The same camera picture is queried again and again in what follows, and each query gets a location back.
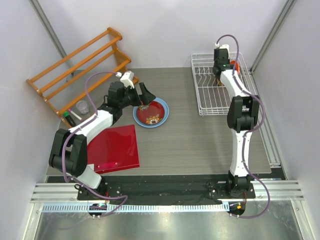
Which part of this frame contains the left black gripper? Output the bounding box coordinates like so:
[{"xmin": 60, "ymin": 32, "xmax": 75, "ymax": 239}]
[{"xmin": 119, "ymin": 82, "xmax": 155, "ymax": 109}]

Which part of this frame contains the light blue plate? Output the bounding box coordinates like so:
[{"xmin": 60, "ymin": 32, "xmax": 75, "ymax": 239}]
[{"xmin": 133, "ymin": 97, "xmax": 170, "ymax": 128}]

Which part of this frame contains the red floral plate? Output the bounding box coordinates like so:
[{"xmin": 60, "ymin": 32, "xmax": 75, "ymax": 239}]
[{"xmin": 136, "ymin": 100, "xmax": 165, "ymax": 126}]

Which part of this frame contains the orange plate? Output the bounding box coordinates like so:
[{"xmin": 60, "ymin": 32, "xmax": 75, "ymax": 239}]
[{"xmin": 230, "ymin": 60, "xmax": 240, "ymax": 74}]

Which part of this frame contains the yellow patterned plate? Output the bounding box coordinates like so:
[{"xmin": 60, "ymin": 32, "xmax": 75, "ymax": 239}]
[{"xmin": 215, "ymin": 78, "xmax": 225, "ymax": 87}]

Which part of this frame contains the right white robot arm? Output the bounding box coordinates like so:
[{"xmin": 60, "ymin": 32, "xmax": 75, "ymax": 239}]
[{"xmin": 212, "ymin": 44, "xmax": 260, "ymax": 198}]

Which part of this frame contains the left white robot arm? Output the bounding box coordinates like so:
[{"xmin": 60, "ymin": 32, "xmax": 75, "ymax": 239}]
[{"xmin": 48, "ymin": 81, "xmax": 156, "ymax": 200}]

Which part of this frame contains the orange wooden rack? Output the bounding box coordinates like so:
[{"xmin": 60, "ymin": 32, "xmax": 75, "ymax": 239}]
[{"xmin": 26, "ymin": 27, "xmax": 132, "ymax": 127}]

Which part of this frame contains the red acrylic board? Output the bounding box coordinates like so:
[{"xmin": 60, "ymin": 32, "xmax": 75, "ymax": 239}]
[{"xmin": 87, "ymin": 124, "xmax": 140, "ymax": 175}]

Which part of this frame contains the clear plastic cup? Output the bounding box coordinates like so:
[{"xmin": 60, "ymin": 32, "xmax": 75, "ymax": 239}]
[{"xmin": 75, "ymin": 100, "xmax": 90, "ymax": 115}]

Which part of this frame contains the white pink pen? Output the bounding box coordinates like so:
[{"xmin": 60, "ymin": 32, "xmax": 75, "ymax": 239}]
[{"xmin": 68, "ymin": 109, "xmax": 83, "ymax": 122}]

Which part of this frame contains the green highlighter marker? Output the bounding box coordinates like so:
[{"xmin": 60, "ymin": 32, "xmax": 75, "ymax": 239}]
[{"xmin": 62, "ymin": 111, "xmax": 76, "ymax": 127}]

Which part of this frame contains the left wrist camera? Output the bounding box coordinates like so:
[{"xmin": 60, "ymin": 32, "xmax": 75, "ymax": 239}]
[{"xmin": 115, "ymin": 70, "xmax": 135, "ymax": 89}]

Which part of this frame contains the white wire dish rack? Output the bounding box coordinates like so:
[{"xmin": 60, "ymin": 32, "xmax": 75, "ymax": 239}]
[{"xmin": 191, "ymin": 52, "xmax": 257, "ymax": 116}]

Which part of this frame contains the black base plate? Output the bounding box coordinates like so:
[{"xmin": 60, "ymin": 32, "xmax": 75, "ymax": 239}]
[{"xmin": 76, "ymin": 174, "xmax": 256, "ymax": 206}]

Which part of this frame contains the aluminium rail frame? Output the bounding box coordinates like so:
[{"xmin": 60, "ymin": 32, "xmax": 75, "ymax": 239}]
[{"xmin": 31, "ymin": 180, "xmax": 304, "ymax": 205}]

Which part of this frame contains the white slotted cable duct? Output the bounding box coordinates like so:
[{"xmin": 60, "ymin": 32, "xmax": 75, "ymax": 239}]
[{"xmin": 42, "ymin": 202, "xmax": 230, "ymax": 213}]

